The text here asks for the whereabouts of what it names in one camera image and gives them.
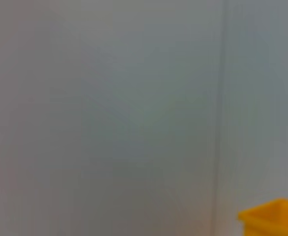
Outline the yellow plastic bin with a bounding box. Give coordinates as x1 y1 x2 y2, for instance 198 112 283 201
237 198 288 236

